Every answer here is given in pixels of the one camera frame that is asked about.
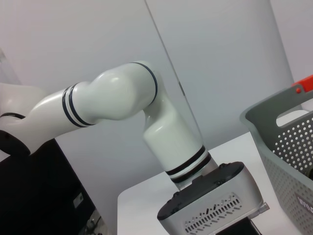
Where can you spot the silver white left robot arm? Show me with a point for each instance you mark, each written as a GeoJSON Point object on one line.
{"type": "Point", "coordinates": [117, 98]}

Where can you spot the black computer monitor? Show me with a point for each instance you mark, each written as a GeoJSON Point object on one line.
{"type": "Point", "coordinates": [36, 195]}

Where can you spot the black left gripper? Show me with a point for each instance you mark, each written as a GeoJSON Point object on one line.
{"type": "Point", "coordinates": [239, 228]}

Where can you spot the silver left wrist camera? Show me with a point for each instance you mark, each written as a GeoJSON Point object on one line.
{"type": "Point", "coordinates": [220, 195]}

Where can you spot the grey perforated plastic storage basket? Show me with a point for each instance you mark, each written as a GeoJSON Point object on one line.
{"type": "Point", "coordinates": [281, 171]}

